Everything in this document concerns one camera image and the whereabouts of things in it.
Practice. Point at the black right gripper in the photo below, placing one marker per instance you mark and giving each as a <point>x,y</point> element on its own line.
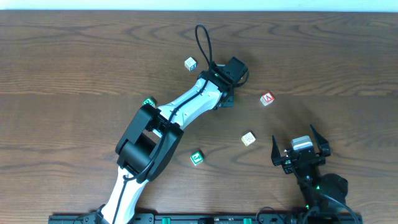
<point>301,156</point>

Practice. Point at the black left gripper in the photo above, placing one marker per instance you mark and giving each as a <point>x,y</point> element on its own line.
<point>226,101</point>

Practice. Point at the red letter A block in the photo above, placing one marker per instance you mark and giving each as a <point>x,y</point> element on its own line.
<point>267,98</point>

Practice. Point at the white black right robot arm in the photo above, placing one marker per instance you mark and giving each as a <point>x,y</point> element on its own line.
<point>325,192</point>

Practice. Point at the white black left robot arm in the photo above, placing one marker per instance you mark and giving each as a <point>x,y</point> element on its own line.
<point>150,140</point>

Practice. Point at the blue letter P block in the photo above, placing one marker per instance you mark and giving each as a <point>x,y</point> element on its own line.
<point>190,64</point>

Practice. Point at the yellow engraved wooden block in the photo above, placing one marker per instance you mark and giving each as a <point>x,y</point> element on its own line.
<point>248,138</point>

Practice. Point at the green letter R block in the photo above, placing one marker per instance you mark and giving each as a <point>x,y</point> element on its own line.
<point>150,101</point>

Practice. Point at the green letter J block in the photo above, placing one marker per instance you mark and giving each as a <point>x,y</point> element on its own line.
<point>197,158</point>

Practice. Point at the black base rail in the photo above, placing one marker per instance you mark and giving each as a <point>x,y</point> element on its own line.
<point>149,218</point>

